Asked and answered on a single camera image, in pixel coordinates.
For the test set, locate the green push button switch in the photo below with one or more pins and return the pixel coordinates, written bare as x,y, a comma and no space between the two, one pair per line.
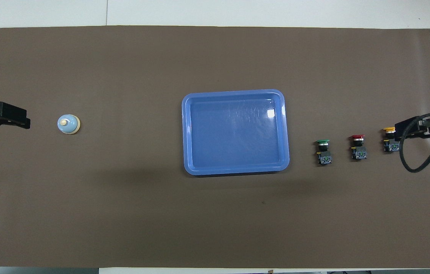
324,156

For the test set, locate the blue desk bell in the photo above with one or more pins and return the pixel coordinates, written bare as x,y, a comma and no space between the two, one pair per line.
69,124

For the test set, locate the blue plastic tray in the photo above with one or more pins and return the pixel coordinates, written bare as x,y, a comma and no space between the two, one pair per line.
234,133

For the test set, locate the yellow push button switch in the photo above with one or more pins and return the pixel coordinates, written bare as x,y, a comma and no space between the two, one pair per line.
390,146

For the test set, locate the red push button switch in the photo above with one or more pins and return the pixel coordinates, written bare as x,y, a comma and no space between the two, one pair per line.
359,152

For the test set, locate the brown table mat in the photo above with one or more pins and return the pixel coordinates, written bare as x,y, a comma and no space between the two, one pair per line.
123,213

